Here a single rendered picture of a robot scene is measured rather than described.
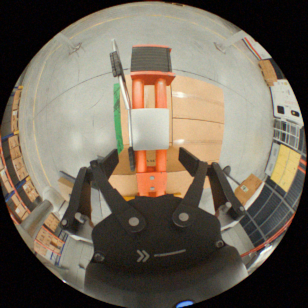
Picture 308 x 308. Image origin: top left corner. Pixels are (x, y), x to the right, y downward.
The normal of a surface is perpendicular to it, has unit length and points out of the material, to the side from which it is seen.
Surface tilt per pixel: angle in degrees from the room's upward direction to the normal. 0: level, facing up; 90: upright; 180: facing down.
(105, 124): 0
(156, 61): 0
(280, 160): 90
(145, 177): 0
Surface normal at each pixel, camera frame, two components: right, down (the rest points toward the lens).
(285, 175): -1.00, 0.05
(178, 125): 0.07, 0.35
